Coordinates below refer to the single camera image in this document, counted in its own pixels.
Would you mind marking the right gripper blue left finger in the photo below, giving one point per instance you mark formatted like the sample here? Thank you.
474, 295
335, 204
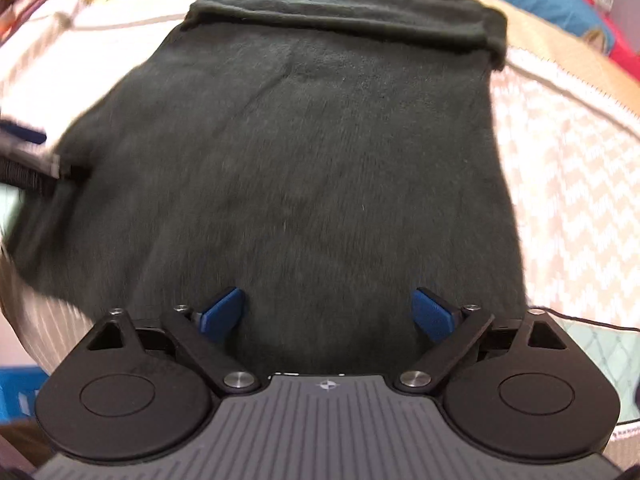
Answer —
199, 332

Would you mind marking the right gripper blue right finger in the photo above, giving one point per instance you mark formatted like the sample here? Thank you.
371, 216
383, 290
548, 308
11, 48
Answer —
447, 331

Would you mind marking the dark green knit sweater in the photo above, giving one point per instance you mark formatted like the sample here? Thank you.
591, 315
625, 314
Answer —
325, 156

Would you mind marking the yellow and pink patterned quilt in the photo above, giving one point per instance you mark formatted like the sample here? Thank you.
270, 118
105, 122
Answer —
567, 124

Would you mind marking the red blanket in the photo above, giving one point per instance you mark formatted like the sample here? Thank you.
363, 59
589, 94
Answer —
621, 51

